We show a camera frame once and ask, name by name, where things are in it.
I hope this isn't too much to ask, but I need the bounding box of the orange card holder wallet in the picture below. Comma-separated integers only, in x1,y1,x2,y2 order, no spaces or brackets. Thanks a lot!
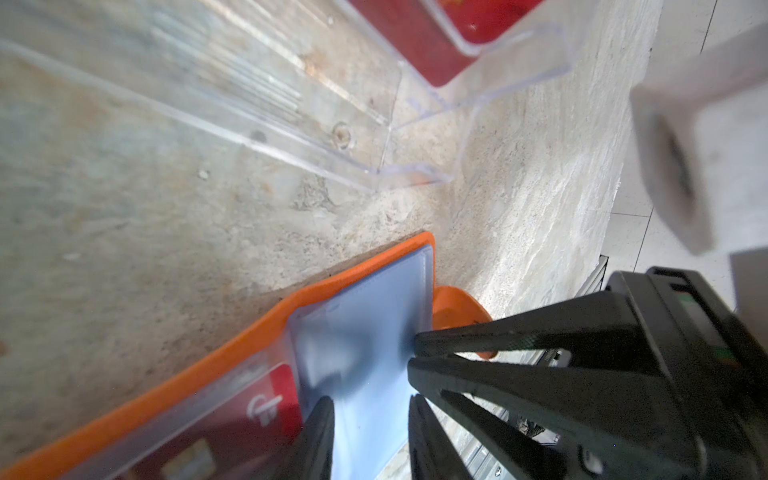
4,233,490,479

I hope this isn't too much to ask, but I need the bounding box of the right clear card display stand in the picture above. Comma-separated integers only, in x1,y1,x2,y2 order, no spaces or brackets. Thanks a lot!
337,1,598,129

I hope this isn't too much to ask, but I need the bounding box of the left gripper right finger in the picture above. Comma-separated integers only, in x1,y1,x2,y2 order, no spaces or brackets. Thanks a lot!
408,394,473,480

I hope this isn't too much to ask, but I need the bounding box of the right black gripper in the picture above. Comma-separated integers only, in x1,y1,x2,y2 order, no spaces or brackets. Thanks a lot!
408,267,767,479

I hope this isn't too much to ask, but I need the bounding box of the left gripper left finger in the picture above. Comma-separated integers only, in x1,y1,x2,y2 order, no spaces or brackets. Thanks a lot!
271,396,335,480

